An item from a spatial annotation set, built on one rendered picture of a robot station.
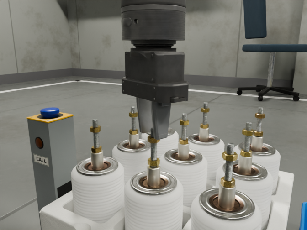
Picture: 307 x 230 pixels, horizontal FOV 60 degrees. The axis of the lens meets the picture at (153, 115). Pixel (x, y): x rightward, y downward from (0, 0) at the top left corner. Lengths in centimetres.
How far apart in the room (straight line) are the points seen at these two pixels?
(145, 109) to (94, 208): 20
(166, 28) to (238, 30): 285
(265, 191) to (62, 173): 42
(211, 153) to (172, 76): 29
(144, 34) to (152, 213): 25
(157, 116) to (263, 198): 23
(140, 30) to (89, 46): 389
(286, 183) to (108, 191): 38
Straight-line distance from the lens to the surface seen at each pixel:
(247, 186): 47
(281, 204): 57
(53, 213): 53
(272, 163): 59
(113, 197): 49
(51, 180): 64
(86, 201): 49
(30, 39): 407
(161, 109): 38
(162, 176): 46
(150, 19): 35
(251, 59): 316
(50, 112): 61
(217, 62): 324
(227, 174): 38
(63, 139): 62
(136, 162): 56
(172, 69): 36
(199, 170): 51
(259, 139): 60
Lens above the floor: 47
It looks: 15 degrees down
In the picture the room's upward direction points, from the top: straight up
